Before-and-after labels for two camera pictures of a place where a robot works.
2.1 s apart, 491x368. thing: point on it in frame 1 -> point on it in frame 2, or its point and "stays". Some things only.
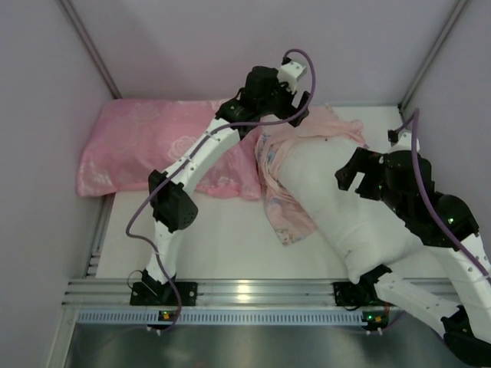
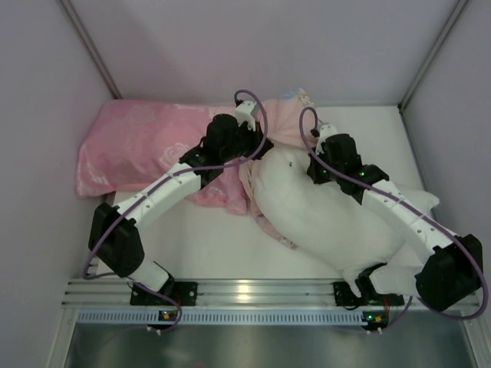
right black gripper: [368, 178] -> [314, 169]
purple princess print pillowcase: [289, 218] -> [292, 119]
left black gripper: [291, 106] -> [260, 142]
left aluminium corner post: [92, 48] stays
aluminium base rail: [210, 294] stays
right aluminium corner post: [414, 84] stays
